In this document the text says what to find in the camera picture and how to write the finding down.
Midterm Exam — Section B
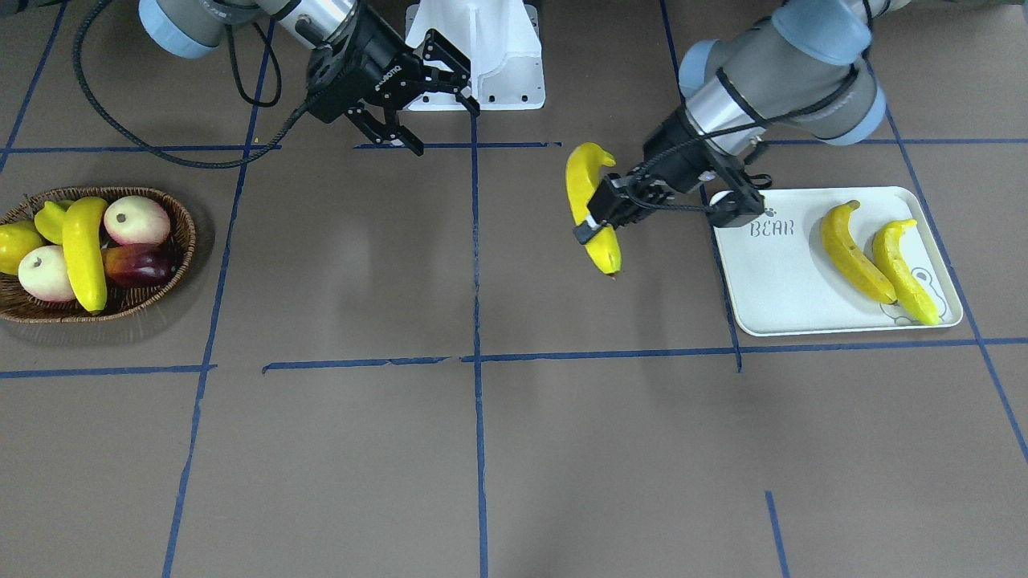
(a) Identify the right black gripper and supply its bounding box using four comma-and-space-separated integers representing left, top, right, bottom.
306, 6, 481, 157

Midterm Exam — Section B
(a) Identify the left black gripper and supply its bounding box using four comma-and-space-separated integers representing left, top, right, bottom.
573, 108, 766, 245

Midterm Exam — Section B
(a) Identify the yellow banana brown tip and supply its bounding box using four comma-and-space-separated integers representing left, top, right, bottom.
565, 142, 622, 277

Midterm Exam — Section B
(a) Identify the bright yellow banana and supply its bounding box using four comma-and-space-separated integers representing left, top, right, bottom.
871, 218, 941, 326

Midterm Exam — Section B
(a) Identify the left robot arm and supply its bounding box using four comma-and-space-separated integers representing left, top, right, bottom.
575, 1, 904, 246

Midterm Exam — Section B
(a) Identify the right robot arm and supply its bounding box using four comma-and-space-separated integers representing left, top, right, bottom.
138, 1, 480, 155

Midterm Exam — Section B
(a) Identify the brown wicker basket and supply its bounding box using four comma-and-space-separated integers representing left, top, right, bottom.
1, 186, 196, 324

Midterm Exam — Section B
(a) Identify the white bear tray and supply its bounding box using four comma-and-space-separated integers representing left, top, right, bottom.
715, 186, 965, 336

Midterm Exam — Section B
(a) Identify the dark red mango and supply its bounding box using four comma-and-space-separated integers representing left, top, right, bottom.
100, 244, 175, 288

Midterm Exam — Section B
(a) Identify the yellow banana with grey tip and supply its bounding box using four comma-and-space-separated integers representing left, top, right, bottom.
62, 197, 108, 315

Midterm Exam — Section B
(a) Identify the yellow green starfruit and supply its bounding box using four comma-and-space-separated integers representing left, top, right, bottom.
34, 200, 74, 246

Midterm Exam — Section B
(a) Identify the yellow green mango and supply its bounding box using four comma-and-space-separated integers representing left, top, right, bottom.
1, 221, 47, 275

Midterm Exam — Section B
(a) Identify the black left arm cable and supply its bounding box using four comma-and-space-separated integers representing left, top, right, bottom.
626, 48, 868, 214

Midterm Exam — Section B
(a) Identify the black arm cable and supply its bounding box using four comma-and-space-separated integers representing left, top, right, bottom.
626, 48, 868, 214
72, 0, 322, 169

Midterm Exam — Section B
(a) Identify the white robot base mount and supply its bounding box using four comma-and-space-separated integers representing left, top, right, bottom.
405, 1, 546, 111

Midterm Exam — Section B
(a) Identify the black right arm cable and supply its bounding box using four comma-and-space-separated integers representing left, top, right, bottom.
72, 0, 322, 169

